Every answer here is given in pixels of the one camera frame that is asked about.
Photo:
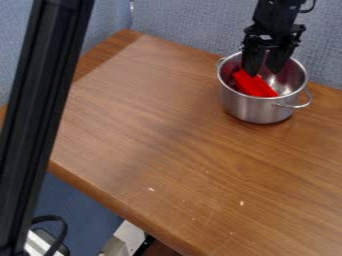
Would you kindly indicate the white table bracket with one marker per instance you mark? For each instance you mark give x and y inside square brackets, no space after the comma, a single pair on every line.
[124,242]

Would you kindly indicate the dark vertical bar at left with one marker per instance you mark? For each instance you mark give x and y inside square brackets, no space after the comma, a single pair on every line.
[51,49]

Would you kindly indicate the metal pot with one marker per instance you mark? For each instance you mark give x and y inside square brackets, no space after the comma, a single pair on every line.
[263,99]

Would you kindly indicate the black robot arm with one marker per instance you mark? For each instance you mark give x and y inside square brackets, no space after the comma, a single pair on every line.
[276,15]

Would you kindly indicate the red star-shaped block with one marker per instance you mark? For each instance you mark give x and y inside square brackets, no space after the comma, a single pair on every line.
[252,86]

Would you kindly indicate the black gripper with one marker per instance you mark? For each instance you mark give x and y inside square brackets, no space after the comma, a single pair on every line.
[280,44]

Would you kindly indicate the white box below table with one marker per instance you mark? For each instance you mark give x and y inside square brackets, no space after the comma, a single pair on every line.
[39,241]

